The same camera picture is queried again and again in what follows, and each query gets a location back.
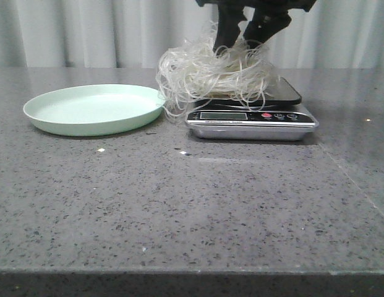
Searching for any white vermicelli bundle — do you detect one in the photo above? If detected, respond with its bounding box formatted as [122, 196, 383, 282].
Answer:
[156, 22, 280, 122]

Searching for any digital kitchen scale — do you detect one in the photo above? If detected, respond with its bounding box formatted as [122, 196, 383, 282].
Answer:
[185, 77, 319, 141]

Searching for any light green plate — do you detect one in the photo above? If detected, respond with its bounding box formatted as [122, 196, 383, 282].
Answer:
[23, 84, 164, 137]

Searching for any white curtain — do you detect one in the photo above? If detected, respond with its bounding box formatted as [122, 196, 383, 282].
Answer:
[0, 1, 384, 69]

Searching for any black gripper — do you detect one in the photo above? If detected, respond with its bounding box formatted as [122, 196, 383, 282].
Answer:
[196, 0, 315, 50]

